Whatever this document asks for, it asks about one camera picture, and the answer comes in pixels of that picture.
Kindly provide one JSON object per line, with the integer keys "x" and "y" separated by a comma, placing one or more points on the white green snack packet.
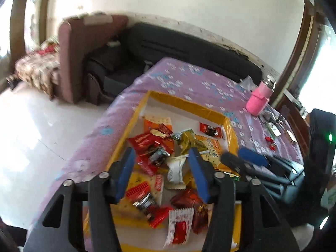
{"x": 177, "y": 172}

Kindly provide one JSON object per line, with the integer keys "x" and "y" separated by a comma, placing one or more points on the orange snack packet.
{"x": 155, "y": 124}

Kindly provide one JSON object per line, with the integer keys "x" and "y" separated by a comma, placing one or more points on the pink bottle with knitted sleeve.
{"x": 258, "y": 101}

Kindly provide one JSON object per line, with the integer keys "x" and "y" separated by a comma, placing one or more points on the yellow cardboard box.
{"x": 189, "y": 107}

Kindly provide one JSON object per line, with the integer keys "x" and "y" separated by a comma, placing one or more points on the floral patterned bench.
{"x": 36, "y": 68}

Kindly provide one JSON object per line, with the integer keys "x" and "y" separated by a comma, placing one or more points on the dark red snack packet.
{"x": 186, "y": 198}

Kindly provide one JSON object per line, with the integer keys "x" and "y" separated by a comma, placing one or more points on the dark plastic bag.
{"x": 270, "y": 115}

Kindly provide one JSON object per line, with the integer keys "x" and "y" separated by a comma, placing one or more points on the white yellow cracker packet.
{"x": 140, "y": 177}

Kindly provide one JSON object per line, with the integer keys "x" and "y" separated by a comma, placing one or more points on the red gold snack packet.
{"x": 143, "y": 140}

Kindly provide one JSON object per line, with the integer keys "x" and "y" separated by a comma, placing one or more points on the white red snack packet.
{"x": 181, "y": 225}

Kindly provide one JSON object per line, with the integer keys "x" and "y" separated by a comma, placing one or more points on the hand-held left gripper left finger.
{"x": 126, "y": 173}

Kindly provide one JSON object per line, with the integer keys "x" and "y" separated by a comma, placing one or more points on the yellow printed biscuit packet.
{"x": 212, "y": 152}

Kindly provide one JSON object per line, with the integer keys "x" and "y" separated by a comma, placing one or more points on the red black candy packet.
{"x": 157, "y": 157}
{"x": 210, "y": 130}
{"x": 137, "y": 190}
{"x": 144, "y": 204}

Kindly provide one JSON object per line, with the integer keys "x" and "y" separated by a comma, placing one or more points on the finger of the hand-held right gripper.
{"x": 252, "y": 156}
{"x": 229, "y": 159}

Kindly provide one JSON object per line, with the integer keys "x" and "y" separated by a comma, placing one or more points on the clear plastic bag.
{"x": 246, "y": 82}

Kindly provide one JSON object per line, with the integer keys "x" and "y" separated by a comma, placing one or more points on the wooden door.
{"x": 18, "y": 31}

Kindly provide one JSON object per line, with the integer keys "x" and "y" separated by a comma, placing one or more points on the brown armchair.
{"x": 73, "y": 57}

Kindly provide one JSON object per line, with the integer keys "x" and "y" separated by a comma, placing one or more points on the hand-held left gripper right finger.
{"x": 199, "y": 173}

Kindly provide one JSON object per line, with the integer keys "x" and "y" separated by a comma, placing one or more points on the black sofa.
{"x": 183, "y": 47}

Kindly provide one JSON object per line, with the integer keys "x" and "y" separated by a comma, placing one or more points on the purple floral tablecloth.
{"x": 183, "y": 78}

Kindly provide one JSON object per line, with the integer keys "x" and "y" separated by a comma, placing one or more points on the green gold triangular packet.
{"x": 187, "y": 140}

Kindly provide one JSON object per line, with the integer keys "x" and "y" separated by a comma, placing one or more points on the small red candy packet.
{"x": 271, "y": 143}

